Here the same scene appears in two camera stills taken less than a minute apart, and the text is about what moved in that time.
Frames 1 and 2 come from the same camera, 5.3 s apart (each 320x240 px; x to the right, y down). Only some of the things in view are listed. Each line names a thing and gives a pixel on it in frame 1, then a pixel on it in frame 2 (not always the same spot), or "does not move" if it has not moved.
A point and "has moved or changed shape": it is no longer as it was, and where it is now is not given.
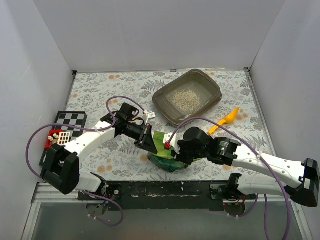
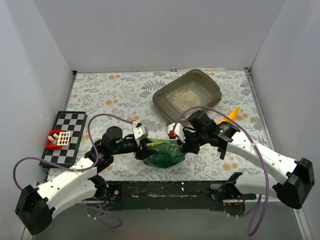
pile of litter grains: x=186 y=99 does not move
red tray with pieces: x=57 y=137 does not move
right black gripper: x=180 y=153 -> x=188 y=139
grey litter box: x=189 y=95 does not move
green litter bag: x=164 y=159 has moved or changed shape
